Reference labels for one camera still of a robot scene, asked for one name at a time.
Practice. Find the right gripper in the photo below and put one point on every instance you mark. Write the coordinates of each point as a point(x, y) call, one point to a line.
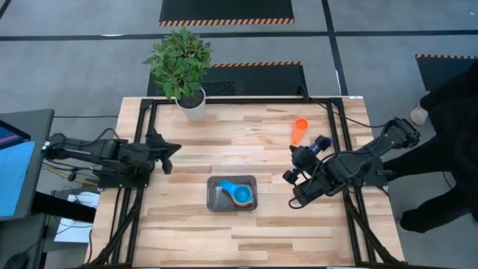
point(303, 158)

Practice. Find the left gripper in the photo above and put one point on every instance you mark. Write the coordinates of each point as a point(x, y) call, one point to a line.
point(142, 155)

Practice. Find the small dark blue measuring cup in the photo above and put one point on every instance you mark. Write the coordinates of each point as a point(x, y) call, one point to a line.
point(322, 144)

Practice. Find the orange measuring cup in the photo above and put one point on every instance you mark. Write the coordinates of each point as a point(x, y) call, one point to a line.
point(300, 125)

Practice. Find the grey translucent plastic basket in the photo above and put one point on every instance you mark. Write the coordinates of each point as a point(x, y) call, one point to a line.
point(216, 201)

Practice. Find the teal measuring cup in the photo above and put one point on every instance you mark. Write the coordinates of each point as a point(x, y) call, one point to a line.
point(241, 193)

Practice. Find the large blue measuring cup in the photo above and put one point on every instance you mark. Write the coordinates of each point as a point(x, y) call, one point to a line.
point(252, 195)

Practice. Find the red measuring cup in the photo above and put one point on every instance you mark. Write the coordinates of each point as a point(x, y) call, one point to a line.
point(247, 206)

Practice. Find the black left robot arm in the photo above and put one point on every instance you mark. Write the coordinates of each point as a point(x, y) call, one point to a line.
point(97, 151)

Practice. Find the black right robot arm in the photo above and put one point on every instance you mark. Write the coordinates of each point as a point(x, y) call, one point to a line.
point(358, 164)

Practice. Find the white plant pot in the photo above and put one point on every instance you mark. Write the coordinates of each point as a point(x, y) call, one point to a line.
point(194, 110)

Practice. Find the black floor mat striped edge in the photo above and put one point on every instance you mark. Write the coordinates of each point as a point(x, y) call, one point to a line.
point(437, 73)
point(224, 11)
point(257, 80)

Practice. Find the green leafy plant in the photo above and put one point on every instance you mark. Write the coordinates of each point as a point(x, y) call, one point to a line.
point(181, 61)

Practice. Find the beige rounded object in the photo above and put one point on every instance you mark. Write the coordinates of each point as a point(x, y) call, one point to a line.
point(419, 116)

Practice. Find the white paper sheets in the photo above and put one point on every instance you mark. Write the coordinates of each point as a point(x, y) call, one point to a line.
point(76, 228)

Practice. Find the person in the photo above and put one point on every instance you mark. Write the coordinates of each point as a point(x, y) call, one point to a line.
point(452, 149)

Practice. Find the blue laptop screen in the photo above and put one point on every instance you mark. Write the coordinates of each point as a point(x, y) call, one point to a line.
point(13, 179)

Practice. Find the black aluminium table frame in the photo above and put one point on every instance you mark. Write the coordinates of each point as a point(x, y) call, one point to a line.
point(336, 112)

